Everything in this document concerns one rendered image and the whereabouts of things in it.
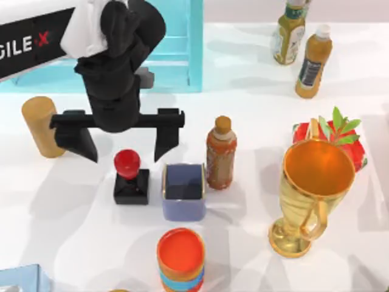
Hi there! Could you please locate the tan wooden cylinder cup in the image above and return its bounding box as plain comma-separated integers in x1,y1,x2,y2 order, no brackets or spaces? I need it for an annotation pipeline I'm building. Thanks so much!
21,96,66,159

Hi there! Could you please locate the red and black stamp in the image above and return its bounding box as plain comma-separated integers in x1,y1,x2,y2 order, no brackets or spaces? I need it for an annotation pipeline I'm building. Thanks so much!
113,148,151,206

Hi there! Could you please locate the brown bottle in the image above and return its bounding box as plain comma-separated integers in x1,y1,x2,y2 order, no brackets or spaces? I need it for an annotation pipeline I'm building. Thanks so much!
205,115,239,190

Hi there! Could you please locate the blue square pot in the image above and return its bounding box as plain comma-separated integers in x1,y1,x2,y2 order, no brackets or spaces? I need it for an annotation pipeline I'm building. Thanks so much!
160,162,208,223

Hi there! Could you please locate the light blue rack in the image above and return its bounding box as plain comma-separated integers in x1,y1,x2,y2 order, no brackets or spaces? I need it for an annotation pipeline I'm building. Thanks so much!
0,0,204,94

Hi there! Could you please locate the orange striped cup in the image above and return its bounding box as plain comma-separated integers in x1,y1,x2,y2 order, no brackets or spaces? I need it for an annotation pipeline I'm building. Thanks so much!
156,228,205,292

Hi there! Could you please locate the light blue box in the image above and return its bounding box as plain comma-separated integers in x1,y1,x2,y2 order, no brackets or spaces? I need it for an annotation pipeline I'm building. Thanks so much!
0,263,51,292

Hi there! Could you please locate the gold trophy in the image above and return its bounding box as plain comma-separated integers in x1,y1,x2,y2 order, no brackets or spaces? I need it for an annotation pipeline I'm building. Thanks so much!
268,117,357,260

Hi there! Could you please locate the green and yellow bottle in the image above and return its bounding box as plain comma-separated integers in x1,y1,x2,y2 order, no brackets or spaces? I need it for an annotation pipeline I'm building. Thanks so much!
270,0,311,66

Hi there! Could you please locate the yellow bottle with white cap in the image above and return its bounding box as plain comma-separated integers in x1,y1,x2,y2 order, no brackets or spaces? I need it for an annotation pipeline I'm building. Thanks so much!
295,24,334,99

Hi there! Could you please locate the red pot with green plant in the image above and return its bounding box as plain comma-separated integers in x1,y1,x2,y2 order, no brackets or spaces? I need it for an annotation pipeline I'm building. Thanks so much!
292,106,369,175

